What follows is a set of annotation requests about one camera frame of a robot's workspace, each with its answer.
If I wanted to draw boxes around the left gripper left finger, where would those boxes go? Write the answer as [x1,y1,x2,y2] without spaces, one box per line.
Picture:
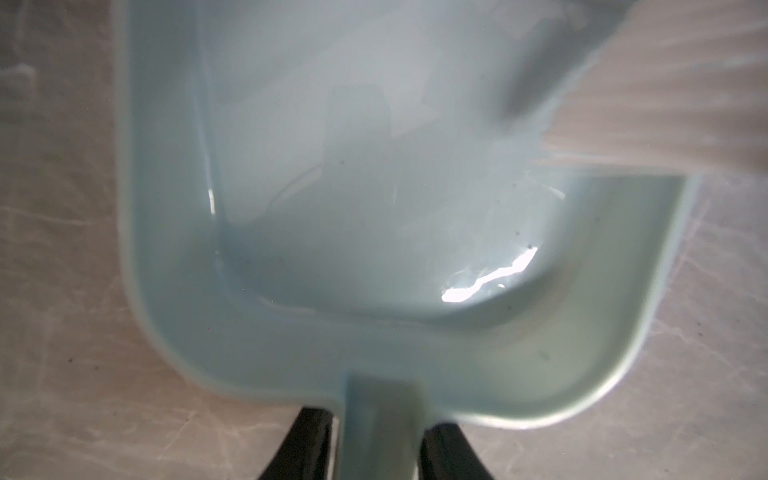
[258,408,333,480]

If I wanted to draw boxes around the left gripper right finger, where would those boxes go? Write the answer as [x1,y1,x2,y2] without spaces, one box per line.
[418,423,493,480]

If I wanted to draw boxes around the grey-blue dustpan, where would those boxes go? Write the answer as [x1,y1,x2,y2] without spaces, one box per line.
[111,1,696,479]

